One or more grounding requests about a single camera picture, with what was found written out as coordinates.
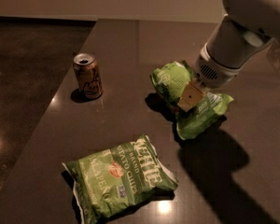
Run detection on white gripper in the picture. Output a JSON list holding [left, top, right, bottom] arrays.
[[177, 43, 242, 112]]

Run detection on green rice chip bag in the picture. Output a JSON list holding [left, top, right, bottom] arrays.
[[150, 61, 233, 140]]

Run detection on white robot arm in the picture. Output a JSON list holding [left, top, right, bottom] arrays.
[[178, 0, 280, 112]]

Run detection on green jalapeno Kettle chip bag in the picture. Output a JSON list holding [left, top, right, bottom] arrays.
[[63, 134, 178, 224]]

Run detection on gold soda can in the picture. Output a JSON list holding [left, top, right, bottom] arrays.
[[73, 53, 103, 100]]

